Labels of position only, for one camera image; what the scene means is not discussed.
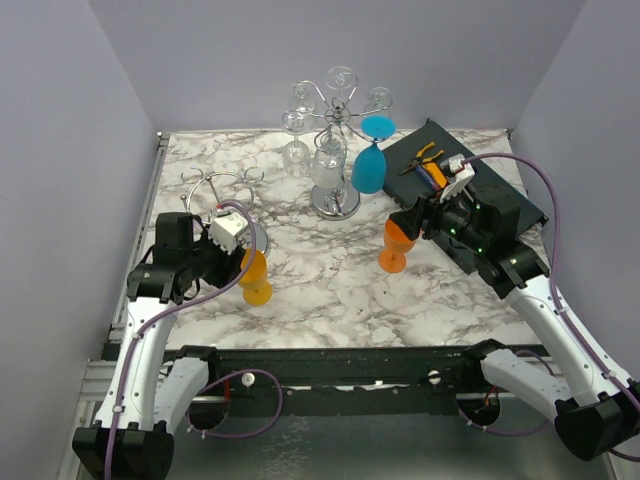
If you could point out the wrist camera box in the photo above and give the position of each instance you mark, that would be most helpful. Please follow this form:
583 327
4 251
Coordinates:
226 230
461 173

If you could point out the blue red screwdriver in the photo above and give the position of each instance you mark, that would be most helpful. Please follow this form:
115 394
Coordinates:
428 178

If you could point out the clear wine glass front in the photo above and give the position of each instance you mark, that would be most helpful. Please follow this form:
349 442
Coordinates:
296 153

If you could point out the dark flat equipment box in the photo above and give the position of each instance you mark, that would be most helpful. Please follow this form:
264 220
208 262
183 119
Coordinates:
483 223

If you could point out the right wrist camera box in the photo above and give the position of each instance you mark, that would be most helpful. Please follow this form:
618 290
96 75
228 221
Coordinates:
461 173

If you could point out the blue plastic goblet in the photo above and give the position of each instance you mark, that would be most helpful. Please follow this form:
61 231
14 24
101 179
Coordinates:
369 169

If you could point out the tall clear flute glass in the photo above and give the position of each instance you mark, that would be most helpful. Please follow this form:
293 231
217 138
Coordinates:
343 80

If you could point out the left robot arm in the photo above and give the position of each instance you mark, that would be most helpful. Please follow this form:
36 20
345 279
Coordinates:
132 434

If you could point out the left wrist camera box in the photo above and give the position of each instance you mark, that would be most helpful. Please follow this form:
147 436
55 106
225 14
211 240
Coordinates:
226 230

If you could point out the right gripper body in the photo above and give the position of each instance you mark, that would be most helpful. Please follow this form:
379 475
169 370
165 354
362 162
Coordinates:
438 213

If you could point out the yellow plastic goblet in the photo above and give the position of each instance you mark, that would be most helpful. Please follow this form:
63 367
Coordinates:
257 290

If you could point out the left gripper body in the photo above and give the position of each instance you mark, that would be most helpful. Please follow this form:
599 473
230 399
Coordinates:
216 265

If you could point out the yellow utility knife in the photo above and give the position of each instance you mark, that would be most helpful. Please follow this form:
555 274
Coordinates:
438 177

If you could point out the tall chrome glass rack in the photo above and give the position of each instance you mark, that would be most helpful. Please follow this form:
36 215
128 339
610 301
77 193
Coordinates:
333 115

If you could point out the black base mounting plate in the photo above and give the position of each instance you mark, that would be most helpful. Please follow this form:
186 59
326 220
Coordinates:
343 382

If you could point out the clear wine glass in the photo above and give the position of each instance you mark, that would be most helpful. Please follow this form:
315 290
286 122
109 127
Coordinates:
296 153
302 98
380 102
328 162

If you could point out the yellow handled pliers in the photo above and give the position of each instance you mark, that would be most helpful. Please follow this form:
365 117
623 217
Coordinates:
422 157

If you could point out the orange plastic goblet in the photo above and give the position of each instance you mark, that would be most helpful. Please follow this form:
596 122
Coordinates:
392 259

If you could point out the aluminium rail frame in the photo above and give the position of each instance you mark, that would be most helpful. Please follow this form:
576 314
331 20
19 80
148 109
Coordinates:
329 291

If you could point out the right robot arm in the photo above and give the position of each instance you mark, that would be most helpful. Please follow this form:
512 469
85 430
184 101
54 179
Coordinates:
594 403

